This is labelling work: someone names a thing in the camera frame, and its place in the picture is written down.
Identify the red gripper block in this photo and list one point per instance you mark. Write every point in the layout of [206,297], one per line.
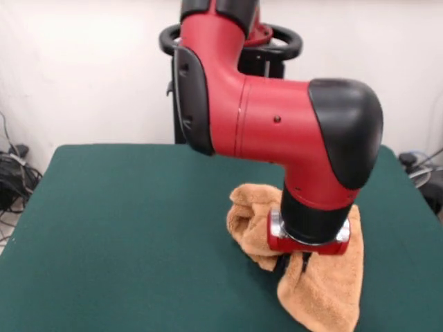
[311,249]

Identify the orange terry towel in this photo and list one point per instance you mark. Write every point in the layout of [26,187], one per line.
[322,297]

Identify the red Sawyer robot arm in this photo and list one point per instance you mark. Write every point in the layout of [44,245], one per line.
[277,117]

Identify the black stand base with caster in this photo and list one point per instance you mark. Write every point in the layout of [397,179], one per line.
[434,197]

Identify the dark green table cloth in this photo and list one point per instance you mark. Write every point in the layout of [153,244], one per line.
[104,242]

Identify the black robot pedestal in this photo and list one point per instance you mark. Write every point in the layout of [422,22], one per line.
[270,62]

